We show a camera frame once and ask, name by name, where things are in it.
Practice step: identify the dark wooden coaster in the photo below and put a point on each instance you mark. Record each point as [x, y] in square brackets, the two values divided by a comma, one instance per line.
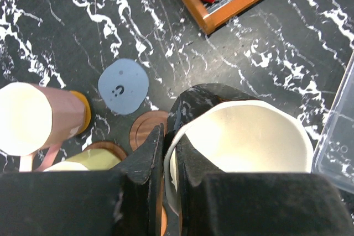
[110, 146]
[143, 126]

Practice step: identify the black and white mug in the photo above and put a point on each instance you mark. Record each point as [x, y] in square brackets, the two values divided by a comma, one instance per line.
[236, 132]

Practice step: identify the light wooden coaster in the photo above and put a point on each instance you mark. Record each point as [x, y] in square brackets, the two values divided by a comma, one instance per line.
[164, 222]

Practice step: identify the orange round paper coaster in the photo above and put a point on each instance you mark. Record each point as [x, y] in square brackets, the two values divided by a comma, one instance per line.
[87, 111]

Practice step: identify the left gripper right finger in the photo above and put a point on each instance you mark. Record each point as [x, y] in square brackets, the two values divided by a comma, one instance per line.
[214, 202]

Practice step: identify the pink mug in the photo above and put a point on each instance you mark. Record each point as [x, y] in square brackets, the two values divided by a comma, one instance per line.
[35, 118]

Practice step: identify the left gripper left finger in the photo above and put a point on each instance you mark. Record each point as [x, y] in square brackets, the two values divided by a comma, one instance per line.
[125, 200]

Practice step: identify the blue paper coaster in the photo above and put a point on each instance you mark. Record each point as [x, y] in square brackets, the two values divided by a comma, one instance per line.
[123, 86]

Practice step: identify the clear plastic tray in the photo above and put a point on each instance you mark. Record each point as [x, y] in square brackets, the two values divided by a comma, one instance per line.
[333, 155]

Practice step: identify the pale green mug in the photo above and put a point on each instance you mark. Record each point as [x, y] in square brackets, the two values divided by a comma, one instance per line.
[88, 160]

